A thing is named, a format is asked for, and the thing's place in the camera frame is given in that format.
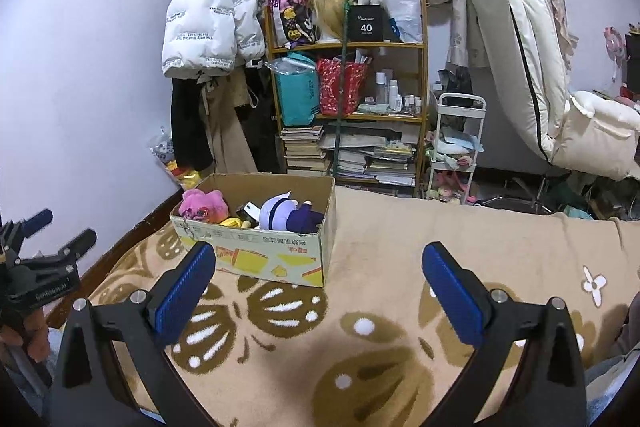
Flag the teal bag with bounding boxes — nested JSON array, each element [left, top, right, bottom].
[[272, 54, 321, 128]]

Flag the black hanging garment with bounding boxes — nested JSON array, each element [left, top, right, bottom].
[[170, 77, 216, 172], [245, 62, 282, 174]]

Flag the stack of old books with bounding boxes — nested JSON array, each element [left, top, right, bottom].
[[280, 125, 333, 178]]

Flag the person's left hand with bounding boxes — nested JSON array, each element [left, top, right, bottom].
[[0, 307, 51, 363]]

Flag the dark bag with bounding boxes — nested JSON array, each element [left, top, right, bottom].
[[440, 67, 473, 95]]

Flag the printed cardboard box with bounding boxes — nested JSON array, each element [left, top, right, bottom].
[[170, 173, 337, 289]]

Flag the beige printed blanket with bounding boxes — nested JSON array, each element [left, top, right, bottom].
[[85, 184, 640, 427]]

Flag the white printed plastic bag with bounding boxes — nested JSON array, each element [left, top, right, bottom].
[[149, 127, 176, 168]]

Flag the gold red snack packets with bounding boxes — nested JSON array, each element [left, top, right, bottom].
[[167, 159, 203, 188]]

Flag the white puffer jacket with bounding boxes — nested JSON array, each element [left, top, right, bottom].
[[161, 0, 267, 80]]

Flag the patterned tote bag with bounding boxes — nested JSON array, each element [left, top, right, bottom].
[[267, 0, 318, 48]]

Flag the pink small fan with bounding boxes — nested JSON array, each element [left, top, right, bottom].
[[603, 26, 628, 82]]

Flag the pile of books and papers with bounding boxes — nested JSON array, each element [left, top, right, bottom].
[[320, 132, 418, 186]]

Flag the beige hanging pants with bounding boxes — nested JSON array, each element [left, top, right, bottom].
[[200, 74, 261, 175]]

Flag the black gift box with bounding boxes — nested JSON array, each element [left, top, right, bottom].
[[347, 4, 391, 42]]

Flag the pink plush toy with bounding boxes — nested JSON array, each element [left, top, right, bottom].
[[178, 188, 230, 224]]

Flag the white-haired plush doll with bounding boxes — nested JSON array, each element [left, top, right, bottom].
[[257, 192, 326, 233]]

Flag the red patterned bag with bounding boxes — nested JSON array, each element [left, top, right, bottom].
[[316, 58, 370, 116]]

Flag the person's right leg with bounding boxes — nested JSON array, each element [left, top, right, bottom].
[[585, 292, 640, 427]]

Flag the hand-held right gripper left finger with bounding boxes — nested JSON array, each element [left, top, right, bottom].
[[50, 241, 217, 427]]

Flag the white trolley cart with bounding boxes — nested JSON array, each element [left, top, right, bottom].
[[425, 93, 487, 205]]

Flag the wooden shelf rack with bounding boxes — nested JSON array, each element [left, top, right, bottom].
[[262, 0, 431, 188]]

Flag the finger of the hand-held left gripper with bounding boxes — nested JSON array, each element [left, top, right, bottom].
[[22, 228, 98, 275], [10, 208, 54, 240]]

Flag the white padded chair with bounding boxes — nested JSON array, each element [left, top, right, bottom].
[[465, 0, 640, 215]]

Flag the group of cosmetic bottles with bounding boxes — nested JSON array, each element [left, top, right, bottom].
[[362, 72, 423, 115]]

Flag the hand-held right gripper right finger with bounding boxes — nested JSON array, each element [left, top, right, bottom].
[[421, 241, 587, 427]]

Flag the blond wig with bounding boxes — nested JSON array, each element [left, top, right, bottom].
[[307, 0, 348, 45]]

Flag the green pole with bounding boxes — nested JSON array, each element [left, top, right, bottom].
[[332, 0, 351, 180]]

